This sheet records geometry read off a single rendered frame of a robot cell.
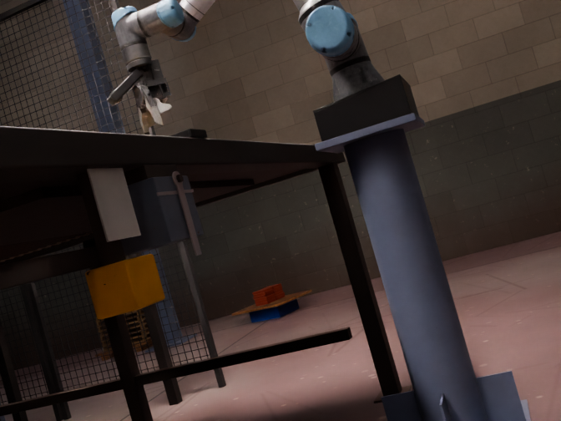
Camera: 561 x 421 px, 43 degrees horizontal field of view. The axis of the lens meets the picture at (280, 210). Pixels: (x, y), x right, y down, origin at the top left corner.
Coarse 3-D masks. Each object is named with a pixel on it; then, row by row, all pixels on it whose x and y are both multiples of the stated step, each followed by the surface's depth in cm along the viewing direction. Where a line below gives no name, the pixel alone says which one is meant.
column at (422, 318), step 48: (336, 144) 185; (384, 144) 187; (384, 192) 187; (384, 240) 188; (432, 240) 189; (384, 288) 195; (432, 288) 186; (432, 336) 185; (432, 384) 186; (480, 384) 190
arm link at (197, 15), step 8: (184, 0) 203; (192, 0) 202; (200, 0) 202; (208, 0) 203; (184, 8) 203; (192, 8) 202; (200, 8) 203; (208, 8) 205; (184, 16) 203; (192, 16) 203; (200, 16) 205; (184, 24) 202; (192, 24) 205; (184, 32) 204; (192, 32) 208; (176, 40) 209; (184, 40) 209
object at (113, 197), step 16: (96, 176) 114; (112, 176) 118; (96, 192) 112; (112, 192) 117; (128, 192) 121; (112, 208) 115; (128, 208) 120; (112, 224) 114; (128, 224) 118; (112, 240) 113
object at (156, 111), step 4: (156, 100) 193; (148, 104) 191; (156, 104) 192; (160, 104) 192; (164, 104) 192; (168, 104) 193; (148, 108) 192; (152, 108) 190; (156, 108) 190; (160, 108) 191; (164, 108) 192; (168, 108) 192; (152, 112) 190; (156, 112) 189; (160, 112) 190; (164, 112) 191; (152, 116) 191; (156, 116) 189; (160, 116) 189; (156, 120) 189; (160, 120) 189; (160, 124) 189
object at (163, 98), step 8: (128, 64) 195; (136, 64) 194; (144, 64) 196; (152, 64) 197; (144, 72) 196; (152, 72) 197; (160, 72) 197; (144, 80) 196; (152, 80) 194; (160, 80) 195; (136, 88) 195; (152, 88) 195; (160, 88) 195; (168, 88) 196; (136, 96) 197; (152, 96) 195; (160, 96) 196; (168, 96) 196; (144, 104) 194
